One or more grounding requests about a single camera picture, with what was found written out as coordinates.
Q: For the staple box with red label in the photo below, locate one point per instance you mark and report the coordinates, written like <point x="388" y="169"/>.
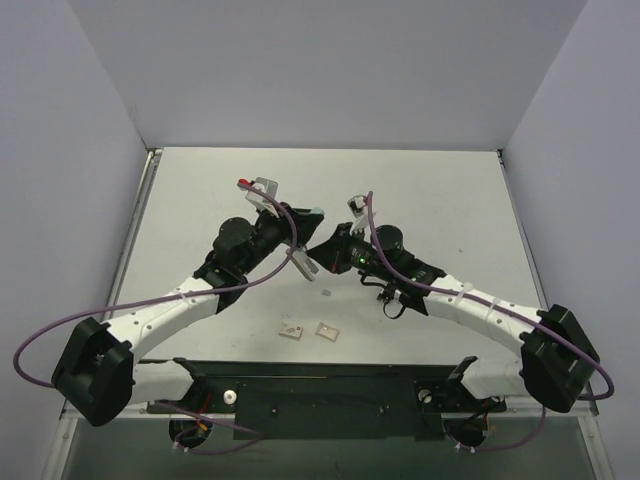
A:
<point x="290" y="331"/>

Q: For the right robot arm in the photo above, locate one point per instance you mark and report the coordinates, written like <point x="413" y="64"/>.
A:
<point x="554" y="359"/>

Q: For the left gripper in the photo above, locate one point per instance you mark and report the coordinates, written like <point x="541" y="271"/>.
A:
<point x="291" y="226"/>

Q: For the open clear staple box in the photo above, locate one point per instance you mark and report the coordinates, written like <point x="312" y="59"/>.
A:
<point x="327" y="332"/>

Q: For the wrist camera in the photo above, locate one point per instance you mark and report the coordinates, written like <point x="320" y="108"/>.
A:
<point x="261" y="194"/>
<point x="359" y="208"/>

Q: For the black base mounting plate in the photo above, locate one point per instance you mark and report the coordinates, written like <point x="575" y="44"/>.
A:
<point x="308" y="401"/>

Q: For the light blue white stapler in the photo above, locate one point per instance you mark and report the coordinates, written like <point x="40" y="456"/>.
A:
<point x="302" y="261"/>

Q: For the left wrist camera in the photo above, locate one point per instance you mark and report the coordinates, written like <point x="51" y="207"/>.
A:
<point x="261" y="194"/>

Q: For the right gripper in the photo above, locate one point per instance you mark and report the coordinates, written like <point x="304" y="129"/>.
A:
<point x="339" y="247"/>

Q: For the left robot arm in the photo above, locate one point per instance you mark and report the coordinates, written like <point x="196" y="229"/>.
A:
<point x="101" y="370"/>

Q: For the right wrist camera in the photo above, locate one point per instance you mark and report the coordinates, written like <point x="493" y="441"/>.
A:
<point x="359" y="208"/>

